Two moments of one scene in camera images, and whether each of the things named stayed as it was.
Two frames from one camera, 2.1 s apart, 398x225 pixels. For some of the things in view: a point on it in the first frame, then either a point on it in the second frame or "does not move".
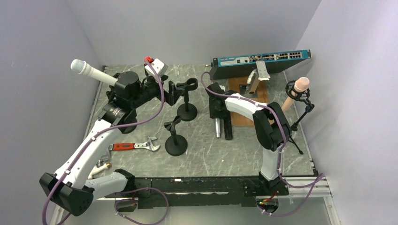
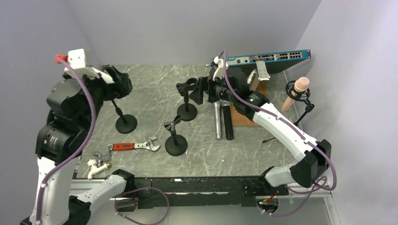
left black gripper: x=174 y=93 -> x=121 y=86
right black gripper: x=213 y=114 -> x=197 y=95
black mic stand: x=187 y=111 does not move
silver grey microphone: x=218 y=127 does not move
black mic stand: x=175 y=145 does not move
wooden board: x=233 y=85 does not move
